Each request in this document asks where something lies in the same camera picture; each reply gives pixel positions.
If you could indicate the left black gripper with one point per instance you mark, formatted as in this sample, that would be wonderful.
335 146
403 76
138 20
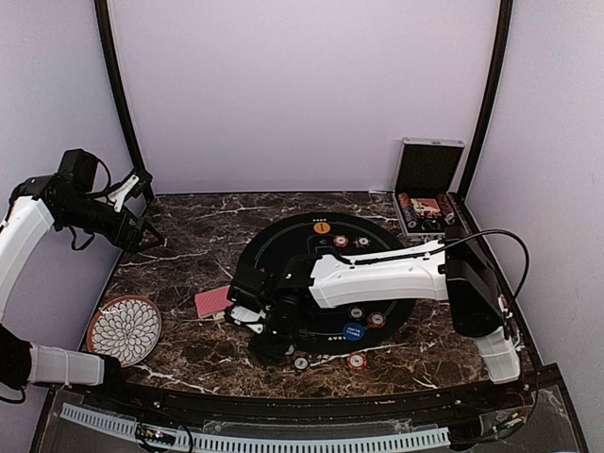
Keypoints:
129 243

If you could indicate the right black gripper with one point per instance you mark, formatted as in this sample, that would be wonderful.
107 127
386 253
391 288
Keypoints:
270 353

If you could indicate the red playing card deck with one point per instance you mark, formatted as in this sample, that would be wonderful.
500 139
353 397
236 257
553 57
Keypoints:
211 302

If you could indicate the blue small blind button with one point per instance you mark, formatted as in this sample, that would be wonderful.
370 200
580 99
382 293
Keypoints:
353 332

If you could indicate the red poker chip stack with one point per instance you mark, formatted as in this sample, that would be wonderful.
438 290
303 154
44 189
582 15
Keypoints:
356 361

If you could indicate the orange big blind button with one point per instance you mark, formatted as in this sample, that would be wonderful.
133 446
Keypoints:
321 228

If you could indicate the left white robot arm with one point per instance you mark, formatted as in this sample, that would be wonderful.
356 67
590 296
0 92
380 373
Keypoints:
38 206

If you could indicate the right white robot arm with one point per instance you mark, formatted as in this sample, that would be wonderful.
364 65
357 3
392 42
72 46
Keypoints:
454 269

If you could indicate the round black poker mat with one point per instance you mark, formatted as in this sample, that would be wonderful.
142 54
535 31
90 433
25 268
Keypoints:
337 279

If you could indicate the floral ceramic plate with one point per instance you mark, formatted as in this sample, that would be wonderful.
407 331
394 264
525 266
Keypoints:
127 328

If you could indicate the aluminium poker chip case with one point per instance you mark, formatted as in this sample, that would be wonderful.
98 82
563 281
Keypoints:
425 171

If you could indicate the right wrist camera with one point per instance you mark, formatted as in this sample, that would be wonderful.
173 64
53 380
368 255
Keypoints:
248 294

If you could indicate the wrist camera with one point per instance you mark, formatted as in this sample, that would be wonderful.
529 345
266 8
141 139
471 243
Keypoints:
132 186
248 294

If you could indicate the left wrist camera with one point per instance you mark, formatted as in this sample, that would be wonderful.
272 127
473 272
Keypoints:
132 186

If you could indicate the left black frame post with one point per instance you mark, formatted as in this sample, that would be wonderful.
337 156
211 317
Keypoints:
117 85

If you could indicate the black frame post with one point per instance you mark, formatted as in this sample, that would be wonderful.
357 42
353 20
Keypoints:
117 85
502 31

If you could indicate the right black frame post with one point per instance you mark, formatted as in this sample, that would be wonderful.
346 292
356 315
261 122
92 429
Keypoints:
502 31

